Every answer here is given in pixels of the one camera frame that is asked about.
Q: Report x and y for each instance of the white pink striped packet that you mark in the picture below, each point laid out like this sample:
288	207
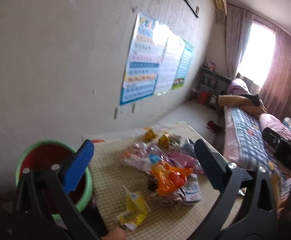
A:
138	156

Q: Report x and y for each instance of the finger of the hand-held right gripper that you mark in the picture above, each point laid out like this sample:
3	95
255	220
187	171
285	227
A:
271	136

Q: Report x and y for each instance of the brown cloth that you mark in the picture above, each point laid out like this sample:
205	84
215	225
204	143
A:
238	102

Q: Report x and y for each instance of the dark shelf unit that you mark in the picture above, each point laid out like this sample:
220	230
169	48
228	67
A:
205	80

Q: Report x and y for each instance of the dark pink curtain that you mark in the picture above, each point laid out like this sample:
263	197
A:
288	80

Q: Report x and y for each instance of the blue alphabet wall poster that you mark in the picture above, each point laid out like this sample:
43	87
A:
140	65

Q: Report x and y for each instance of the dark wall rod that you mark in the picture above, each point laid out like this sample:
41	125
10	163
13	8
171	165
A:
190	5

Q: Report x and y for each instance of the crumpled silver wrapper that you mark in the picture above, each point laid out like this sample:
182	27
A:
169	200

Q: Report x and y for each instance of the bright window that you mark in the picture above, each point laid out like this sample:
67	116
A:
258	47

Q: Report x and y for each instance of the green bordered wall poster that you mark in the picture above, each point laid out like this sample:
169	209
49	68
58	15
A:
185	62

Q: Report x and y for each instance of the pink floral quilt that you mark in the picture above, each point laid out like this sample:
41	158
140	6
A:
275	126

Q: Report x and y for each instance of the folded pink quilt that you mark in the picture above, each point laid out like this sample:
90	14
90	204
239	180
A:
238	86

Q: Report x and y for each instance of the red bin with green rim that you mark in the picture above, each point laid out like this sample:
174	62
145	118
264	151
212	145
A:
39	155

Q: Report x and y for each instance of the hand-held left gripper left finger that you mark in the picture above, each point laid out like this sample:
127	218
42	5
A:
79	165

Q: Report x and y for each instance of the pale pink curtain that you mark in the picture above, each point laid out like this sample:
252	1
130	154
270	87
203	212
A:
235	42

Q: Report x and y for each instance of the red box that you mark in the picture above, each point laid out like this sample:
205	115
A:
203	97

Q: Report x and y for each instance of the checked bed blanket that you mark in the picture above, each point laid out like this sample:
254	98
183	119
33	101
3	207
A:
245	135

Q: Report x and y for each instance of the red slippers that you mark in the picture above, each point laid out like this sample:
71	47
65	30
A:
214	126

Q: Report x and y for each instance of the black cloth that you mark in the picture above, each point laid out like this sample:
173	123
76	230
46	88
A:
254	98

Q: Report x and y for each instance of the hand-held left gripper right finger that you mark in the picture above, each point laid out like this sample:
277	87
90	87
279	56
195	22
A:
210	165

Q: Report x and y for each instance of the wall socket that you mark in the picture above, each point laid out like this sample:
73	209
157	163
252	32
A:
115	112
133	107

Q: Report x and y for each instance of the pale pink foil bag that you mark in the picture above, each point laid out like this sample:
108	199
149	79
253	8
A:
183	160

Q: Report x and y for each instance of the pink bed sheet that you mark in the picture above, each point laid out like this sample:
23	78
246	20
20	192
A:
228	145

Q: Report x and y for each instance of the person's left hand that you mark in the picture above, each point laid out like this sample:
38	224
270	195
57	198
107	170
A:
114	234

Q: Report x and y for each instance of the white wall poster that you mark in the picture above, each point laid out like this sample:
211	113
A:
169	65

